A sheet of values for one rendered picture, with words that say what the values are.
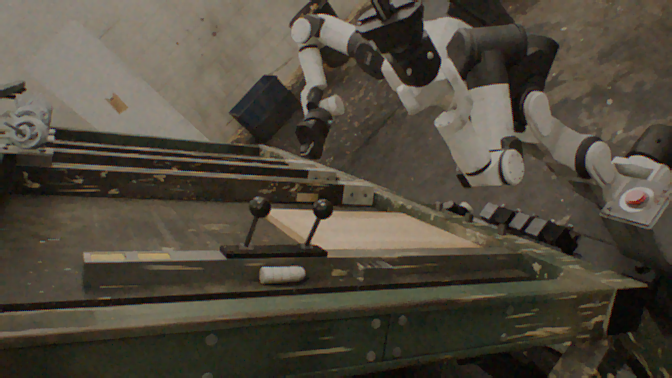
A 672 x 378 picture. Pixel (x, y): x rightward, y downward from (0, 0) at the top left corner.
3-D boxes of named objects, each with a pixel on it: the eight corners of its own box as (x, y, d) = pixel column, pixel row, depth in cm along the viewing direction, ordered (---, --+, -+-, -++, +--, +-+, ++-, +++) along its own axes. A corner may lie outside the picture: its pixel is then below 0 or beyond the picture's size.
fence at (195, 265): (516, 268, 125) (519, 253, 124) (82, 286, 78) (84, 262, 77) (500, 262, 129) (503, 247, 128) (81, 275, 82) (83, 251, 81)
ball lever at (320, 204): (314, 259, 98) (339, 209, 90) (296, 259, 96) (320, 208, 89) (308, 245, 101) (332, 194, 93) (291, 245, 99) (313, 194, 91)
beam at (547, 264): (638, 332, 110) (651, 284, 108) (604, 338, 104) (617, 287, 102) (272, 165, 298) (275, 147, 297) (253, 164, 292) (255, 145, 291)
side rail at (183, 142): (258, 166, 285) (260, 147, 283) (28, 149, 231) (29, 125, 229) (253, 164, 292) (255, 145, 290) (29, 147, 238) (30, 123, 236)
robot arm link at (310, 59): (299, 84, 167) (285, 29, 169) (318, 87, 175) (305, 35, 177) (322, 71, 160) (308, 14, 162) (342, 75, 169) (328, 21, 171)
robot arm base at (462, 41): (504, 77, 126) (501, 30, 124) (532, 70, 113) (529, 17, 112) (447, 83, 123) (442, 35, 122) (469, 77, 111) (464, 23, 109)
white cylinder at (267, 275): (263, 286, 88) (304, 284, 92) (265, 270, 88) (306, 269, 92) (257, 280, 91) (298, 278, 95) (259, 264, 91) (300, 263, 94)
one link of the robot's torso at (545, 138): (573, 142, 184) (497, 76, 160) (619, 149, 169) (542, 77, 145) (555, 180, 184) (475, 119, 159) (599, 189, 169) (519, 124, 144)
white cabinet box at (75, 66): (249, 178, 515) (74, 18, 414) (209, 220, 510) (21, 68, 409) (235, 164, 568) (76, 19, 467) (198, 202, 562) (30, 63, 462)
